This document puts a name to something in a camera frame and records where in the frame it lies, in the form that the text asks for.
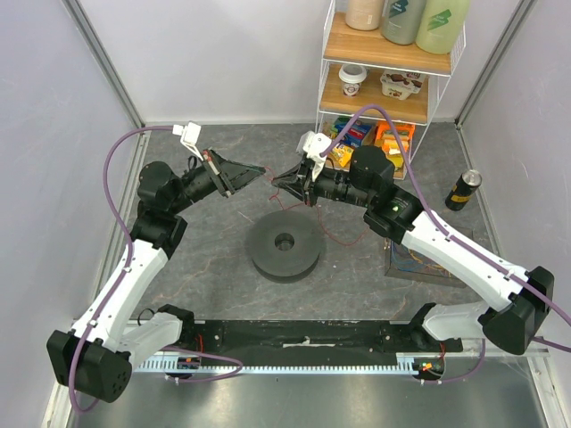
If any beige bottle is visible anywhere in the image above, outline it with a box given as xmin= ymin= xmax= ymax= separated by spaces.
xmin=345 ymin=0 xmax=385 ymax=31

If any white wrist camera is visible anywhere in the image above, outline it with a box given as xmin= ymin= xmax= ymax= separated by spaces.
xmin=296 ymin=131 xmax=332 ymax=182
xmin=172 ymin=121 xmax=203 ymax=161

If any purple cable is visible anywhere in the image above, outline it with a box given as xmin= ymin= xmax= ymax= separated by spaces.
xmin=70 ymin=124 xmax=244 ymax=414
xmin=319 ymin=104 xmax=571 ymax=386

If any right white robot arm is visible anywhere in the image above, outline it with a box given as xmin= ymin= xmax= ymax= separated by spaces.
xmin=272 ymin=146 xmax=554 ymax=355

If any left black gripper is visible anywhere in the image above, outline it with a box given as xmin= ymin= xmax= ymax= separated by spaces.
xmin=169 ymin=146 xmax=265 ymax=214

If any yellow candy bag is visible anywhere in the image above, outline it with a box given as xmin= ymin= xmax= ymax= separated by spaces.
xmin=327 ymin=135 xmax=355 ymax=169

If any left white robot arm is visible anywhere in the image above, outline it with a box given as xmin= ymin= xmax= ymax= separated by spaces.
xmin=46 ymin=149 xmax=266 ymax=407

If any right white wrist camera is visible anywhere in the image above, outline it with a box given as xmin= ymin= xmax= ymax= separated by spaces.
xmin=296 ymin=131 xmax=332 ymax=182

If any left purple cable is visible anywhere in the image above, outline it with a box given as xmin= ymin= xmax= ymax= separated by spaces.
xmin=70 ymin=124 xmax=244 ymax=414

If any orange yellow snack box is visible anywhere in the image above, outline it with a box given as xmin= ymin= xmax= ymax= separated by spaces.
xmin=374 ymin=120 xmax=416 ymax=171

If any white wire wooden shelf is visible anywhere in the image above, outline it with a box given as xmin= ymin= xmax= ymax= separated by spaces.
xmin=315 ymin=1 xmax=466 ymax=160

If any grey slotted cable duct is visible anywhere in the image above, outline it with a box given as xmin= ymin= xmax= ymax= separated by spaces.
xmin=134 ymin=352 xmax=444 ymax=376

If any white chocolate dessert tub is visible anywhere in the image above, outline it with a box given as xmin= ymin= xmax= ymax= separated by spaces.
xmin=380 ymin=70 xmax=426 ymax=101

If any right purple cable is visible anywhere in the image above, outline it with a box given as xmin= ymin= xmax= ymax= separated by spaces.
xmin=319 ymin=104 xmax=571 ymax=386

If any blue green snack box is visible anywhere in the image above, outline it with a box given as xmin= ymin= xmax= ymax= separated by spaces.
xmin=331 ymin=116 xmax=377 ymax=148

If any clear box of wires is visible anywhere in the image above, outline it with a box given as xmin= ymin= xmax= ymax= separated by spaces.
xmin=384 ymin=238 xmax=467 ymax=288

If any black yellow drink can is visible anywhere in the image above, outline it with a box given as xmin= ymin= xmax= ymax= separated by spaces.
xmin=445 ymin=169 xmax=483 ymax=211

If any light green bottle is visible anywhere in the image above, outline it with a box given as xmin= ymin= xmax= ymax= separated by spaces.
xmin=415 ymin=0 xmax=470 ymax=54

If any black cable spool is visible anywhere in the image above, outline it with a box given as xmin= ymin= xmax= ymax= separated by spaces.
xmin=246 ymin=210 xmax=325 ymax=284

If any white paper cup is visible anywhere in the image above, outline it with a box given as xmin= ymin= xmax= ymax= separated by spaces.
xmin=338 ymin=63 xmax=368 ymax=96

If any red wire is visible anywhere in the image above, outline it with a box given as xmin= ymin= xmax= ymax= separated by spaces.
xmin=262 ymin=166 xmax=371 ymax=246

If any grey green bottle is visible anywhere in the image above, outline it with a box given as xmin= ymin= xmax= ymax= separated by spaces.
xmin=382 ymin=0 xmax=426 ymax=45

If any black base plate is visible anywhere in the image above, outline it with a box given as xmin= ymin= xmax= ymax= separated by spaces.
xmin=175 ymin=320 xmax=463 ymax=367

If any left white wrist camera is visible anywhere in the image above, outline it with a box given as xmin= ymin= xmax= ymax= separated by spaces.
xmin=172 ymin=121 xmax=203 ymax=161

